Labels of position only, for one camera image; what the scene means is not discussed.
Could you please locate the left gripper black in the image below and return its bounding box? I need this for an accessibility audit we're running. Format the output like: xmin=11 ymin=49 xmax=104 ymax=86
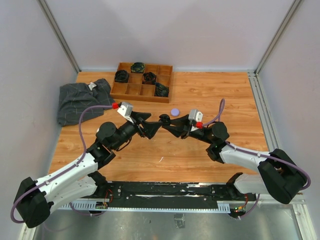
xmin=112 ymin=111 xmax=163 ymax=150

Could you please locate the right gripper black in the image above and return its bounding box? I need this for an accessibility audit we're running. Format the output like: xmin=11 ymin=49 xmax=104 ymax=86
xmin=162 ymin=114 xmax=214 ymax=145

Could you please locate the purple earbud charging case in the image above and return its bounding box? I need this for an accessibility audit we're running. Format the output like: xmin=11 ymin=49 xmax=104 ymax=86
xmin=170 ymin=108 xmax=180 ymax=117

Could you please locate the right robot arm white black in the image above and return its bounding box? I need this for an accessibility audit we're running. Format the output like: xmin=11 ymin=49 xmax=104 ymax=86
xmin=159 ymin=114 xmax=311 ymax=204

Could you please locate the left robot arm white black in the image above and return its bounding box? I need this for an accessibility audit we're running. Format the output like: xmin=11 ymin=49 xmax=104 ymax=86
xmin=10 ymin=111 xmax=164 ymax=229

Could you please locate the wooden compartment tray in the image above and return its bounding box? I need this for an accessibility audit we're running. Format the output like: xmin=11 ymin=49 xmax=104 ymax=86
xmin=110 ymin=62 xmax=173 ymax=103

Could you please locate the dark blue rolled tie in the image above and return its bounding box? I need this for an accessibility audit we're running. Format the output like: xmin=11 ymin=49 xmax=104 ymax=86
xmin=154 ymin=82 xmax=169 ymax=98

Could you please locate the dark red rolled tie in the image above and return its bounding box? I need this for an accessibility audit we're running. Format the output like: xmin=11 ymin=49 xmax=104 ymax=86
xmin=142 ymin=72 xmax=157 ymax=85

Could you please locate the dark rolled tie left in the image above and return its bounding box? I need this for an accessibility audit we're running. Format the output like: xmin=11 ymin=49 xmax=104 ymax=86
xmin=114 ymin=69 xmax=130 ymax=83

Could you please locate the dark rolled tie top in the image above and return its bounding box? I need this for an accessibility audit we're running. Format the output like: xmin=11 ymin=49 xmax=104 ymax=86
xmin=130 ymin=62 xmax=146 ymax=74

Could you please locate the grey checked cloth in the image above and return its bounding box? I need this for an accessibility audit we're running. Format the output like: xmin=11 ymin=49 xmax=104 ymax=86
xmin=56 ymin=78 xmax=115 ymax=127

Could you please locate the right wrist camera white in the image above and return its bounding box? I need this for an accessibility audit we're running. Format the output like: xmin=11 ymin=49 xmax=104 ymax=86
xmin=188 ymin=109 xmax=203 ymax=123

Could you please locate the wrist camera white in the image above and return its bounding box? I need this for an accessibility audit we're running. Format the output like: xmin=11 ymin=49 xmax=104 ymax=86
xmin=188 ymin=109 xmax=203 ymax=123
xmin=117 ymin=101 xmax=133 ymax=118

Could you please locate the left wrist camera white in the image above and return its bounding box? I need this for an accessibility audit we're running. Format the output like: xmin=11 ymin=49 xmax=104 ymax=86
xmin=117 ymin=101 xmax=133 ymax=118

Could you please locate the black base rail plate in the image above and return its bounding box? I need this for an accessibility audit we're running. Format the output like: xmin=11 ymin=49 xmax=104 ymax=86
xmin=77 ymin=181 xmax=257 ymax=211

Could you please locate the white cable duct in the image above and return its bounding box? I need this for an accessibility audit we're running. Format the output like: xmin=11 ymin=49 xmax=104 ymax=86
xmin=59 ymin=201 xmax=231 ymax=214

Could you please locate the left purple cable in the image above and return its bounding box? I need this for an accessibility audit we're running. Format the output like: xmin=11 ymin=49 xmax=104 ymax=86
xmin=9 ymin=102 xmax=118 ymax=223

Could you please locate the purple cable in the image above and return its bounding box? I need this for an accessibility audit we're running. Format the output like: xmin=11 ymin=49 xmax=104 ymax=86
xmin=196 ymin=98 xmax=312 ymax=221
xmin=9 ymin=102 xmax=118 ymax=223

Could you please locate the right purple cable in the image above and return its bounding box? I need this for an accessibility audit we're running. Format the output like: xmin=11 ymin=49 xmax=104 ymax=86
xmin=196 ymin=98 xmax=312 ymax=221

